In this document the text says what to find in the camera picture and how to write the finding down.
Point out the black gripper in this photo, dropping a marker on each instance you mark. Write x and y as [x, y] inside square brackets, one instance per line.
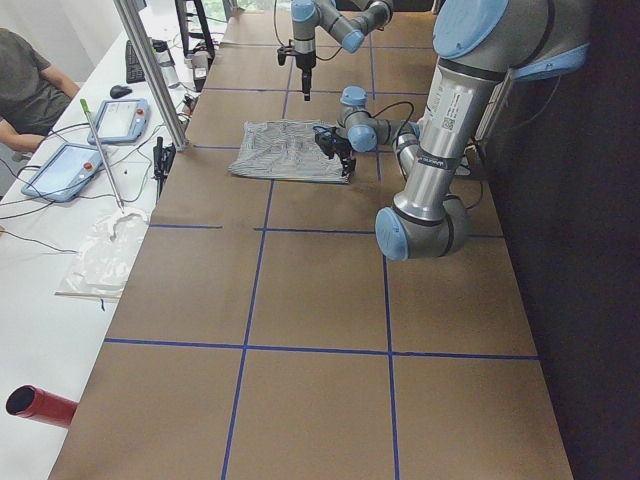
[304, 61]
[341, 148]

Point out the navy white striped polo shirt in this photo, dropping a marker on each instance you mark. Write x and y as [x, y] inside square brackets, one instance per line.
[285, 150]

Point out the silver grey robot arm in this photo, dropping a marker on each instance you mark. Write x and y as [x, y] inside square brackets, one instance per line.
[349, 33]
[478, 44]

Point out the black clamp bar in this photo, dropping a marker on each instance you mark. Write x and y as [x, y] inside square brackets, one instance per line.
[163, 157]

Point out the black keyboard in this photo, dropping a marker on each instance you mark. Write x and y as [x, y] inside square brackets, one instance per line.
[133, 68]

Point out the far blue teach pendant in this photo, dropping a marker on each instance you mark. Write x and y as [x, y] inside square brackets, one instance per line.
[121, 122]

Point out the blue teach pendant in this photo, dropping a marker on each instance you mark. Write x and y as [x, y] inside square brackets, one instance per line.
[121, 122]
[64, 174]

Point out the black computer mouse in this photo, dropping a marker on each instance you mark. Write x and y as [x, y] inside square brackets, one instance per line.
[119, 91]

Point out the metal rod green tip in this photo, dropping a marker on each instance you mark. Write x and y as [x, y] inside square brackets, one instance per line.
[94, 131]

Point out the near blue teach pendant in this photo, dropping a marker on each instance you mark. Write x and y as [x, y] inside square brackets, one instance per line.
[64, 174]

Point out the clear plastic bag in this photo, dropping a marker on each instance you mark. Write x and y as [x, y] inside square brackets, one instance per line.
[101, 267]

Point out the seated person grey shirt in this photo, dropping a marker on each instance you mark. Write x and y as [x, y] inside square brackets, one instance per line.
[34, 94]

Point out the red cylinder tube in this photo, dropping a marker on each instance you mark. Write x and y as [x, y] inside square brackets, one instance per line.
[39, 405]

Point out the grey aluminium frame post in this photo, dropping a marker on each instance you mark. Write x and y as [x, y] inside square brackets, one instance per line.
[137, 34]

